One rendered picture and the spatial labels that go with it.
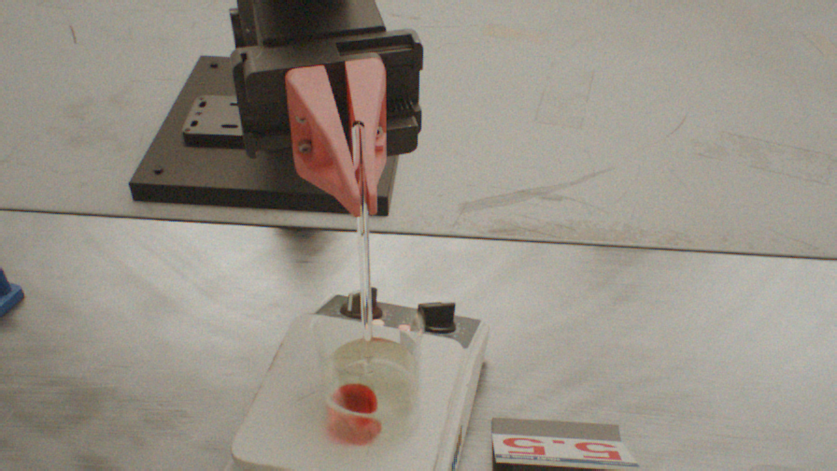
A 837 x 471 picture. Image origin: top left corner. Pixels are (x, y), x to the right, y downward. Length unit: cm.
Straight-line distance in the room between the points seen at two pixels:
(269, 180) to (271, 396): 31
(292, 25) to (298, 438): 24
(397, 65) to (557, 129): 45
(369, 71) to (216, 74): 55
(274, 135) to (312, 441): 18
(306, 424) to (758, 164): 55
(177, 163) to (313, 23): 40
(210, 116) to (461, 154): 25
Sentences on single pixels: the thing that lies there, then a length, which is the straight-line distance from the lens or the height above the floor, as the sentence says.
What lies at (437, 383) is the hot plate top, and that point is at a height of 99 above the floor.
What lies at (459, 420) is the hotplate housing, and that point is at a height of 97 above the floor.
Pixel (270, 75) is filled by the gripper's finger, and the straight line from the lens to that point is 46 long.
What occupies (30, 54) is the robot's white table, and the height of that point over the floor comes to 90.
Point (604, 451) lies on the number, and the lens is 62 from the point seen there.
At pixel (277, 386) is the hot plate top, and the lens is 57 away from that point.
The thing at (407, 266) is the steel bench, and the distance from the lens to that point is 76.
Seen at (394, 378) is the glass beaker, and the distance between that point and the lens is 48.
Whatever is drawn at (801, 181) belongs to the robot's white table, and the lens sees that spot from 92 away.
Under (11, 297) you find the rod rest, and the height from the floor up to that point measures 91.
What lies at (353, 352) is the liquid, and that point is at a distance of 53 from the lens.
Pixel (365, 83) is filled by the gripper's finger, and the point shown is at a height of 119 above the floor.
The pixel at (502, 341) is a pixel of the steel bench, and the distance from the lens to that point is 70.
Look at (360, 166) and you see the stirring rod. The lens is 42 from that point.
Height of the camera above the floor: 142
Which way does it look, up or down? 42 degrees down
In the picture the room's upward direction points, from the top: straight up
